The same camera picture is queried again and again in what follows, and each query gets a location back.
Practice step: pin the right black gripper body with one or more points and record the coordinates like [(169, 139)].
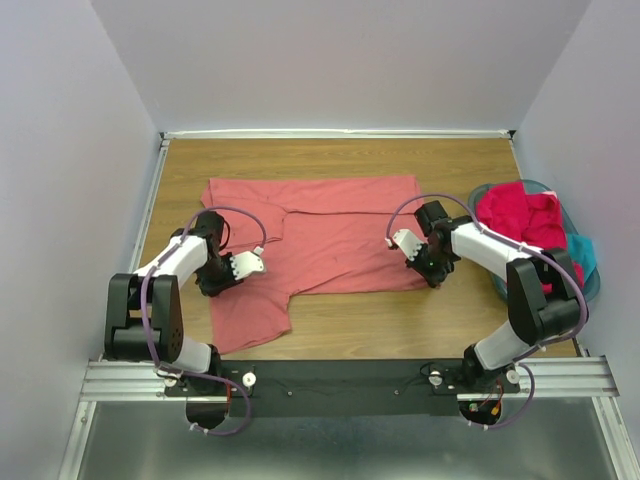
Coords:
[(432, 266)]

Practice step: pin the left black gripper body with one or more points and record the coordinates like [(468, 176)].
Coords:
[(216, 275)]

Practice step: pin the salmon pink t shirt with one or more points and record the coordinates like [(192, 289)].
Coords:
[(320, 237)]

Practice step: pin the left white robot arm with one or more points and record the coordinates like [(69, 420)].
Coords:
[(144, 314)]

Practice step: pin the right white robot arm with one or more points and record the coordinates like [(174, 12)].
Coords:
[(545, 303)]

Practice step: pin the magenta t shirt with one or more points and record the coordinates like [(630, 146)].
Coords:
[(533, 218)]

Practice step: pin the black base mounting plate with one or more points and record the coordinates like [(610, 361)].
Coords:
[(342, 388)]

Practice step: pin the teal t shirt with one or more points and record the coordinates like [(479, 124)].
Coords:
[(582, 251)]

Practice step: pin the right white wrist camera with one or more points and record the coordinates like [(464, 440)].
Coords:
[(408, 243)]

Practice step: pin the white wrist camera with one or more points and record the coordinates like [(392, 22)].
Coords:
[(247, 263), (408, 243)]

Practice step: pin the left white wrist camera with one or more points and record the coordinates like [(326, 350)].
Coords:
[(247, 263)]

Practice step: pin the aluminium front rail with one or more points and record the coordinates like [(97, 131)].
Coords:
[(544, 378)]

